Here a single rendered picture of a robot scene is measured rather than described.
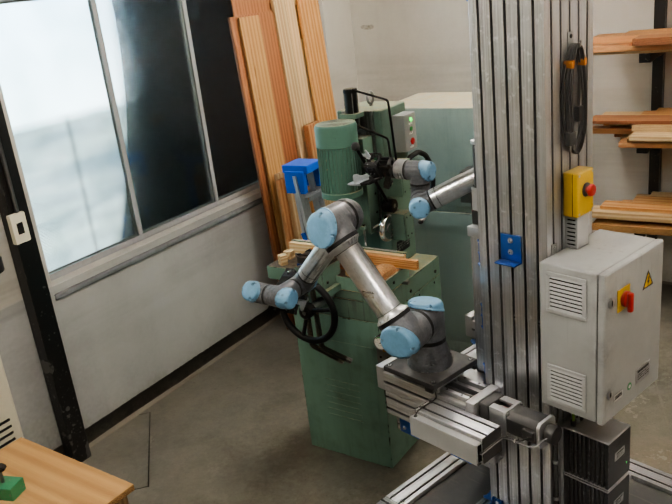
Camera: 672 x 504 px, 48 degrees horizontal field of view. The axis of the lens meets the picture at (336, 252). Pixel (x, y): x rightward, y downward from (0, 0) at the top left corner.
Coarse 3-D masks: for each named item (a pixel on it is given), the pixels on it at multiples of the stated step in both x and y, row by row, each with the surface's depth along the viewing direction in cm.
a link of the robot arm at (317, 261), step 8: (352, 200) 245; (360, 208) 245; (360, 216) 243; (360, 224) 245; (320, 248) 259; (312, 256) 262; (320, 256) 260; (328, 256) 259; (304, 264) 266; (312, 264) 263; (320, 264) 262; (328, 264) 265; (304, 272) 267; (312, 272) 265; (320, 272) 266; (296, 280) 269; (304, 280) 268; (312, 280) 268; (304, 288) 270; (312, 288) 275
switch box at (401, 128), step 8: (400, 112) 329; (408, 112) 327; (392, 120) 325; (400, 120) 323; (408, 120) 324; (400, 128) 324; (408, 128) 325; (400, 136) 325; (408, 136) 326; (400, 144) 327; (408, 144) 327; (416, 144) 333
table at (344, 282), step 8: (296, 256) 342; (272, 264) 336; (288, 264) 333; (296, 264) 332; (272, 272) 334; (280, 272) 332; (344, 272) 317; (400, 272) 313; (408, 272) 319; (336, 280) 315; (344, 280) 313; (392, 280) 308; (400, 280) 314; (328, 288) 310; (336, 288) 312; (344, 288) 314; (352, 288) 312; (392, 288) 308; (320, 296) 310
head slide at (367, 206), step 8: (360, 136) 320; (368, 136) 318; (360, 144) 316; (368, 144) 319; (368, 152) 319; (360, 160) 318; (368, 192) 323; (376, 192) 328; (360, 200) 326; (368, 200) 323; (376, 200) 329; (368, 208) 325; (376, 208) 330; (368, 216) 326; (376, 216) 330; (368, 224) 328; (376, 224) 331; (368, 232) 329
